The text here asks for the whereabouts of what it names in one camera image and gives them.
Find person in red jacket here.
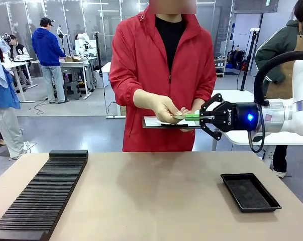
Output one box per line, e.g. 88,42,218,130
109,5,217,153

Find person in light blue shirt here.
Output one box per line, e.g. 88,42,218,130
0,27,38,161

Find white shoe shelf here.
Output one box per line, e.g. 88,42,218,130
213,58,227,78

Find person in brown apron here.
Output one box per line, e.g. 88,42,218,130
254,0,303,179

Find person's right forearm red sleeve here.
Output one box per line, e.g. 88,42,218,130
114,84,157,112

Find cardboard box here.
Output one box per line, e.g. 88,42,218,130
64,56,85,63

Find white desk with box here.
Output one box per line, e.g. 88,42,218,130
59,56,99,100

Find black camera tripod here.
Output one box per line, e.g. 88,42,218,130
94,31,105,77

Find white desk with seated person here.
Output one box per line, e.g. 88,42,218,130
2,58,38,103

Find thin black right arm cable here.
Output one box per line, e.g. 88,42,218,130
248,103,266,153

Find black step stool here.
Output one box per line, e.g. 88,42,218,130
64,80,82,101

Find large white table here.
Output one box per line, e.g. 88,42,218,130
211,89,303,164

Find white paper sheet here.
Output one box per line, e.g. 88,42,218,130
144,116,187,127

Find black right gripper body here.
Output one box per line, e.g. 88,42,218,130
213,101,262,133

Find black slotted PCB rack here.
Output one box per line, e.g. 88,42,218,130
0,150,89,241

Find black plastic tray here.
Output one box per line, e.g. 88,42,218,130
220,172,283,213

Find thick black corrugated hose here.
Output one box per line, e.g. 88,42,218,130
254,50,303,106

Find dark clipboard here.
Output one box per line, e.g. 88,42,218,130
142,115,205,130

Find black stand with white top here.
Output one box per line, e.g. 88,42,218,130
239,28,260,91

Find black equipment cases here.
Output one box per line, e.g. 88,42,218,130
228,49,248,71

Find person's left hand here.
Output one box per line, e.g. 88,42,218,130
178,107,200,133

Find black stand with white device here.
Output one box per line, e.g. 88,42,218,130
56,25,66,51

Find person in blue hoodie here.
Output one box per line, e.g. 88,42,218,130
31,17,67,104

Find black floor cable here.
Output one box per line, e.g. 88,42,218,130
33,97,52,116

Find person's left forearm red sleeve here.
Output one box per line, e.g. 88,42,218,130
190,94,215,114

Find seated person in varsity jacket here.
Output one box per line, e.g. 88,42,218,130
8,34,31,86

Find person's right hand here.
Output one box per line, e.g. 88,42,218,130
152,96,185,125

